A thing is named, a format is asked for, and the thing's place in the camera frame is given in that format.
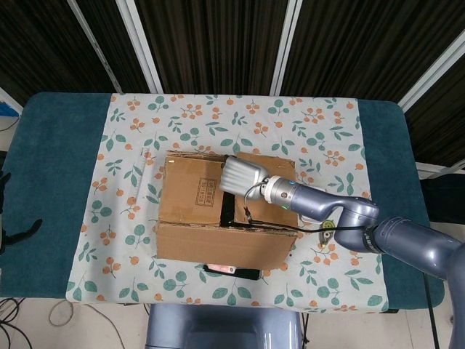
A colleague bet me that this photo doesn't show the blue white object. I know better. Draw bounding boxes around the blue white object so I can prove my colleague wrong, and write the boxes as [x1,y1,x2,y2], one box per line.
[0,87,23,117]

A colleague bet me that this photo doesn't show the thin grey frame post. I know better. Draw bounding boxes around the thin grey frame post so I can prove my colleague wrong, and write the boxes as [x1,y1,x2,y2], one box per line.
[68,0,123,94]

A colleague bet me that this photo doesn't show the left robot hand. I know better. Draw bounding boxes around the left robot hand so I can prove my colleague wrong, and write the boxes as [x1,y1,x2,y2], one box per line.
[0,172,43,255]

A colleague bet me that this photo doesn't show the beige floor cable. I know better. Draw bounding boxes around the beige floor cable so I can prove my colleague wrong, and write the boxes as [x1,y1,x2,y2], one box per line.
[49,300,123,349]

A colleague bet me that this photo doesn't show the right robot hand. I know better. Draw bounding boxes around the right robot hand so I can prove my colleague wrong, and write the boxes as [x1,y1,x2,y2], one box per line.
[219,154,272,201]

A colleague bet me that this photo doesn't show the grey-blue robot torso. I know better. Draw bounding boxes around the grey-blue robot torso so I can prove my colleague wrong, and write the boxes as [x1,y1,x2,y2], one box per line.
[145,303,304,349]

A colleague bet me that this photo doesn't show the brown cardboard shipping box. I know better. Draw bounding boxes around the brown cardboard shipping box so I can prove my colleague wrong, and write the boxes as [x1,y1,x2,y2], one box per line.
[155,149,301,272]

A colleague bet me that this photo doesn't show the white frame post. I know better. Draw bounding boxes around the white frame post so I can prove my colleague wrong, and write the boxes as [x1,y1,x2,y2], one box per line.
[397,36,465,112]
[270,0,302,96]
[116,0,163,94]

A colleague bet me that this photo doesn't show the black floor cables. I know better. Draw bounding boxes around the black floor cables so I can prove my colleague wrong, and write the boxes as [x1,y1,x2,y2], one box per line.
[0,296,25,349]

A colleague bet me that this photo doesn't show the black smartphone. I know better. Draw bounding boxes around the black smartphone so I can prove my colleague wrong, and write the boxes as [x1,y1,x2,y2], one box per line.
[202,263,262,281]

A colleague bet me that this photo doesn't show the teal table cover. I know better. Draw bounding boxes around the teal table cover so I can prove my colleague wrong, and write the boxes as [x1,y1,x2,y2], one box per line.
[0,90,446,310]

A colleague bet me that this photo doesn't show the green correction tape dispenser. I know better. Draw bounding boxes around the green correction tape dispenser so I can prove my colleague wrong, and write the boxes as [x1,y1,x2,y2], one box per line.
[318,220,337,250]

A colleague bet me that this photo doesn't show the floral fruit print tablecloth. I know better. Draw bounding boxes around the floral fruit print tablecloth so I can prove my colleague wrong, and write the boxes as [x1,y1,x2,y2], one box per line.
[65,92,389,313]

